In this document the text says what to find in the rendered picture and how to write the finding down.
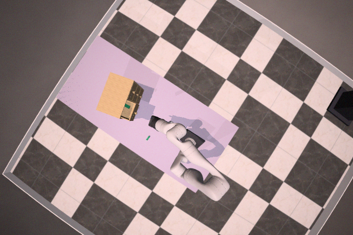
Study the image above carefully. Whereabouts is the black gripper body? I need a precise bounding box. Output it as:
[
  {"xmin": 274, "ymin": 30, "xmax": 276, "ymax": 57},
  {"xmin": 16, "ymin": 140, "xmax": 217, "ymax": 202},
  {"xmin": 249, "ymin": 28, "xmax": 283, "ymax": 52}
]
[{"xmin": 149, "ymin": 116, "xmax": 166, "ymax": 132}]

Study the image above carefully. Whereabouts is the small wooden chest of drawers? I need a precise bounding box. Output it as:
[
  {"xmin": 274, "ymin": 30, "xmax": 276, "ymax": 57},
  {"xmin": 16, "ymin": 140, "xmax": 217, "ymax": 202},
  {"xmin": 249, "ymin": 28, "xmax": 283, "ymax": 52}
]
[{"xmin": 96, "ymin": 72, "xmax": 144, "ymax": 119}]

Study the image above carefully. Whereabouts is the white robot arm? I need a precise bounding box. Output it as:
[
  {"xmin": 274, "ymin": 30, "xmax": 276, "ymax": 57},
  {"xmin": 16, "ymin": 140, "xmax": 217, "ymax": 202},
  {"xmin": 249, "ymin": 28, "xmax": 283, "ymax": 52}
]
[{"xmin": 159, "ymin": 121, "xmax": 230, "ymax": 201}]

